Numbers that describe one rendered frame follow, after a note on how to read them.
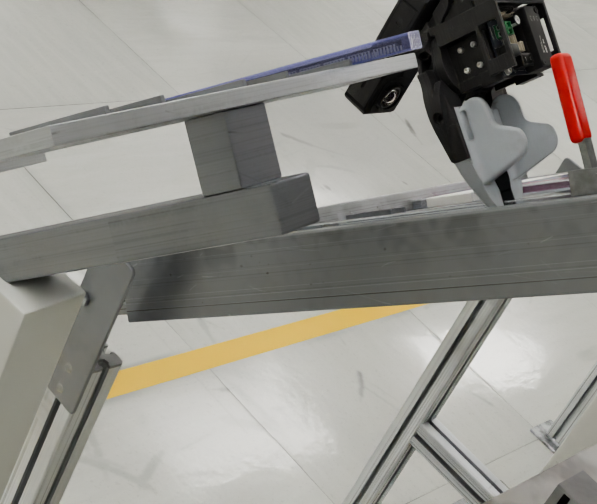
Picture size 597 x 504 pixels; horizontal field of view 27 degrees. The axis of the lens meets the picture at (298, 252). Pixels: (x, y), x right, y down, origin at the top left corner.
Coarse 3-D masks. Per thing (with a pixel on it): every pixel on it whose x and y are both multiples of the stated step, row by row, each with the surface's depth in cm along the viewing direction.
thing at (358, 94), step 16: (400, 0) 96; (416, 0) 95; (432, 0) 95; (400, 16) 96; (416, 16) 96; (384, 32) 98; (400, 32) 97; (368, 80) 99; (384, 80) 99; (400, 80) 100; (352, 96) 101; (368, 96) 100; (384, 96) 100; (400, 96) 102; (368, 112) 101; (384, 112) 103
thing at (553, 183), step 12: (528, 180) 148; (540, 180) 140; (552, 180) 133; (564, 180) 129; (456, 192) 145; (468, 192) 137; (528, 192) 132; (540, 192) 131; (420, 204) 141; (432, 204) 140; (444, 204) 139
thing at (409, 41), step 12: (396, 36) 77; (408, 36) 76; (348, 48) 79; (360, 48) 79; (372, 48) 78; (384, 48) 78; (396, 48) 77; (408, 48) 77; (312, 60) 81; (324, 60) 80; (336, 60) 80; (360, 60) 79; (372, 60) 79; (264, 72) 83; (276, 72) 83; (288, 72) 82
